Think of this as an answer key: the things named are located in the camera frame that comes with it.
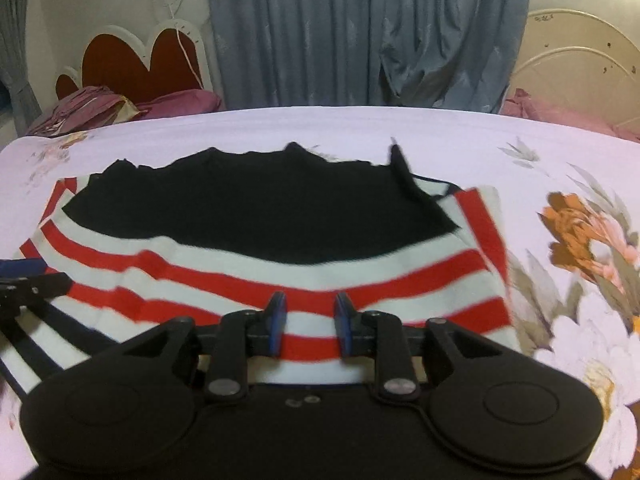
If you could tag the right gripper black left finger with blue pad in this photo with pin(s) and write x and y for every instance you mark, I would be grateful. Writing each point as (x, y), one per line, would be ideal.
(256, 332)

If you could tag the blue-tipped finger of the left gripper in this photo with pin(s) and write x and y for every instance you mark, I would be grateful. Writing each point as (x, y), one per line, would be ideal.
(25, 282)

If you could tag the striped knit children's sweater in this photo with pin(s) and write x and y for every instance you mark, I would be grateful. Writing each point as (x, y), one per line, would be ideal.
(214, 233)

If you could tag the cream round headboard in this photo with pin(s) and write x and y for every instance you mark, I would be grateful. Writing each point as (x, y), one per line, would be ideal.
(575, 60)

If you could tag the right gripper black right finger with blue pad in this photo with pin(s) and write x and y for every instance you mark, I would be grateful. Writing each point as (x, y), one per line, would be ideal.
(359, 332)

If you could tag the blue-grey curtain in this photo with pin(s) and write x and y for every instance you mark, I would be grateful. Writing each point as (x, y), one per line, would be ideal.
(450, 54)

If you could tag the red heart-shaped headboard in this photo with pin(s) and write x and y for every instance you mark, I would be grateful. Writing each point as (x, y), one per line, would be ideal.
(172, 59)

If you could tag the pink floral bed sheet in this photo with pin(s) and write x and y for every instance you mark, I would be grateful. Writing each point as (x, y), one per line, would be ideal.
(562, 404)

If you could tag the pink pillow left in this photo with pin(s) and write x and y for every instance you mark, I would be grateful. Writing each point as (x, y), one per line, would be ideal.
(96, 107)

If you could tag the pink pillow right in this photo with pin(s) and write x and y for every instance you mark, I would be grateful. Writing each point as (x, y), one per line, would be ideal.
(524, 105)

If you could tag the pink pillow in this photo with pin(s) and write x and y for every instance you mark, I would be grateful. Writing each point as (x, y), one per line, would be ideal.
(96, 107)
(524, 105)

